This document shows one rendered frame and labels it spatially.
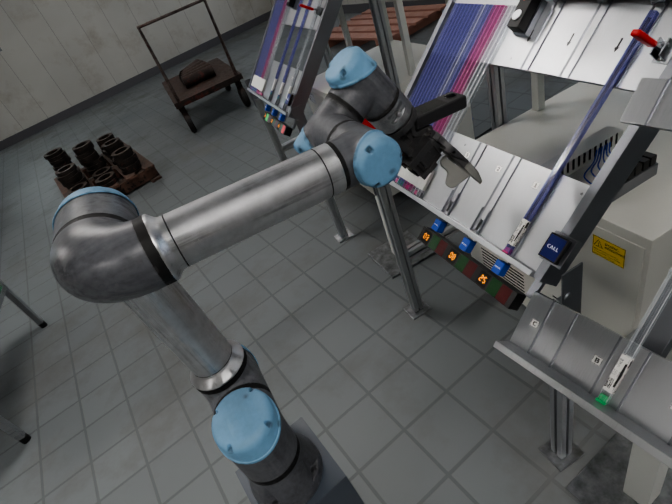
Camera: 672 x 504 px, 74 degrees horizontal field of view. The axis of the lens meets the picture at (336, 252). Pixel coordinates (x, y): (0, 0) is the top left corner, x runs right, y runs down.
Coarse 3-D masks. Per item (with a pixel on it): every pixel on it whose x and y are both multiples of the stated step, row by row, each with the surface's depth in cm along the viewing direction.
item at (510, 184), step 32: (480, 160) 106; (512, 160) 99; (448, 192) 113; (480, 192) 105; (512, 192) 97; (576, 192) 86; (480, 224) 104; (512, 224) 96; (544, 224) 90; (512, 256) 94
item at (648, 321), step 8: (664, 280) 62; (664, 288) 61; (656, 296) 62; (664, 296) 61; (656, 304) 62; (664, 304) 61; (648, 312) 63; (656, 312) 62; (648, 320) 62; (656, 320) 62; (640, 328) 63; (648, 328) 62; (632, 336) 64; (640, 336) 63; (632, 344) 64; (640, 344) 63; (624, 352) 64; (632, 352) 63; (600, 392) 66; (608, 392) 65; (608, 400) 65
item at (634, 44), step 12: (648, 12) 80; (648, 24) 80; (636, 48) 81; (624, 60) 82; (612, 72) 83; (612, 84) 83; (600, 96) 84; (600, 108) 85; (588, 120) 85; (576, 132) 87; (576, 144) 87; (564, 156) 88; (552, 180) 89; (540, 192) 90; (540, 204) 91; (528, 216) 91
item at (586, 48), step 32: (480, 0) 117; (512, 0) 108; (576, 0) 94; (640, 0) 83; (544, 32) 99; (576, 32) 93; (608, 32) 87; (512, 64) 104; (544, 64) 97; (576, 64) 91; (608, 64) 86; (640, 64) 81
